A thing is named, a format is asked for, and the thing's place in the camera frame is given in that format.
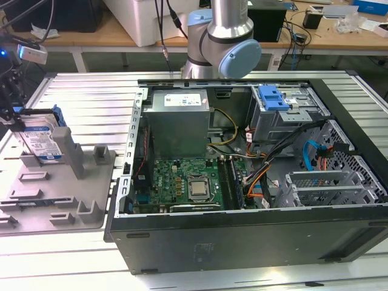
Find grey flat box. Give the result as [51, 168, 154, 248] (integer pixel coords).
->
[321, 4, 359, 19]

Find crumpled white paper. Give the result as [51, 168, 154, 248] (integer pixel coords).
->
[30, 24, 61, 41]

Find grey power supply unit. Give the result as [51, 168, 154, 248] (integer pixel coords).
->
[141, 89, 211, 160]

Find black RAM slot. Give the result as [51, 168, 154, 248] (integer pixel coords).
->
[217, 156, 233, 210]

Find black wire bundle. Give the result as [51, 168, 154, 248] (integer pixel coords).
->
[242, 119, 327, 210]

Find grey plastic parts rack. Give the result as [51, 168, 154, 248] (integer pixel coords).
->
[0, 126, 118, 235]

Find black case fan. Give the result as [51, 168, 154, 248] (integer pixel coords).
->
[133, 122, 152, 195]

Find yellow and black wire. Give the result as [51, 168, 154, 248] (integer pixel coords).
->
[207, 106, 239, 149]

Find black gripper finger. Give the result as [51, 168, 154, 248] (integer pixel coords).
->
[0, 87, 25, 132]

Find grey metal drive cage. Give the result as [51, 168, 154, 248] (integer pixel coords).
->
[246, 84, 332, 154]

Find wooden desk white legs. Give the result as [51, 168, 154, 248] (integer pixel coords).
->
[0, 0, 388, 73]

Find white small carton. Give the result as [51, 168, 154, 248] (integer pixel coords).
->
[360, 19, 388, 38]

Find blue cardboard box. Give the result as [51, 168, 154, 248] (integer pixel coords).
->
[353, 0, 388, 13]

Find black hanging cable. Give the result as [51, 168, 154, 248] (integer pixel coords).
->
[153, 0, 190, 73]

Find black camera cable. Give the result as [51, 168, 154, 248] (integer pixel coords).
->
[0, 0, 58, 46]

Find multicolour power wire black plug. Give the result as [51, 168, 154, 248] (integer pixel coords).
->
[314, 142, 355, 172]

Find blue data wire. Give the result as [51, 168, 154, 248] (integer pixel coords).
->
[302, 140, 328, 173]

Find large black box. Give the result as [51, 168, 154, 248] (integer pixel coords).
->
[2, 0, 104, 33]

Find small black box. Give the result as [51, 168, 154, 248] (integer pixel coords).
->
[303, 10, 323, 30]

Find CPU socket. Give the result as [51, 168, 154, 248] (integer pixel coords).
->
[186, 176, 212, 202]

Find silver CPU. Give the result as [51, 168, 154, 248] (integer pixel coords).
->
[190, 181, 208, 196]

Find RAM stick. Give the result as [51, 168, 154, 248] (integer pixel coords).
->
[229, 158, 246, 210]
[0, 198, 75, 210]

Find black PC case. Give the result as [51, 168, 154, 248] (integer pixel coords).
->
[103, 70, 388, 276]

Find green motherboard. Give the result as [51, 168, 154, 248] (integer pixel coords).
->
[133, 156, 248, 213]

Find black tower box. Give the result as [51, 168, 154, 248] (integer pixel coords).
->
[247, 1, 288, 43]

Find clear plastic bag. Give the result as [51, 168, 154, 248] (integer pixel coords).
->
[335, 13, 368, 34]

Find hard disk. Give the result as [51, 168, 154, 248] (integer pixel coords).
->
[10, 104, 67, 166]

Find blue network cable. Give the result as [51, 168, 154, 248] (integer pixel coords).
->
[290, 28, 299, 71]

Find white printer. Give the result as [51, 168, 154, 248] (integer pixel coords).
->
[104, 0, 213, 48]

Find blue plastic latch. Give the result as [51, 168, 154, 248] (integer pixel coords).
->
[257, 85, 289, 112]

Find orange data wire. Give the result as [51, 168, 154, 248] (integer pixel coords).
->
[246, 172, 270, 200]

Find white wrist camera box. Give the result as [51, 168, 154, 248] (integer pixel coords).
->
[16, 43, 49, 65]

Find metal disk bay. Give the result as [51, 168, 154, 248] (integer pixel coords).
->
[274, 170, 383, 210]

